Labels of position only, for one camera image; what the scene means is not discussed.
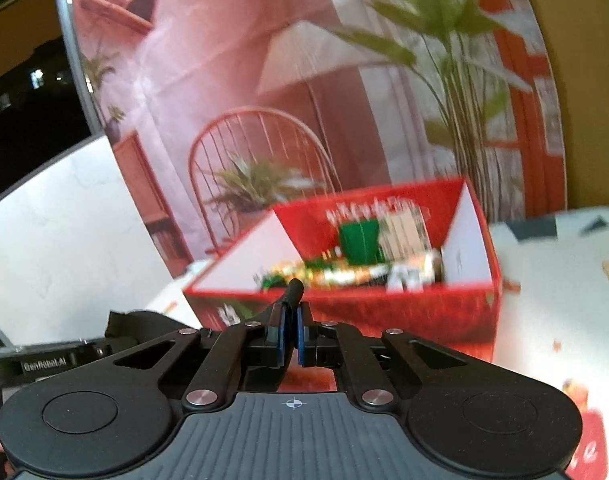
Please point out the printed room wall poster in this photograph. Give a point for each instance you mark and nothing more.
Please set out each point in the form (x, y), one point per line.
(334, 35)

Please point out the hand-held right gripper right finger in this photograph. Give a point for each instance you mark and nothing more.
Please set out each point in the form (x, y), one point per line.
(300, 335)

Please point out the white marble board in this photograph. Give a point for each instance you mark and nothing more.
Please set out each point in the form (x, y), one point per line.
(59, 235)

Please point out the snack packets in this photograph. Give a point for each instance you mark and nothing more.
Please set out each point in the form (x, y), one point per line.
(334, 276)

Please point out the grey metal pole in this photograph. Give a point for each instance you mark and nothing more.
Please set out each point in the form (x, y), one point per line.
(77, 60)

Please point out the red strawberry cardboard box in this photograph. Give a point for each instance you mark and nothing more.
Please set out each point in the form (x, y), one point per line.
(434, 320)

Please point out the white printed blanket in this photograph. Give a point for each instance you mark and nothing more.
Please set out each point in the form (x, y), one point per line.
(549, 300)

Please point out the green cup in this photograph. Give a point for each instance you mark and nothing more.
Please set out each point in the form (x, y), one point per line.
(359, 242)

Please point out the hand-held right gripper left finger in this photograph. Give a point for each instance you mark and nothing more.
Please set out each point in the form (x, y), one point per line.
(283, 335)

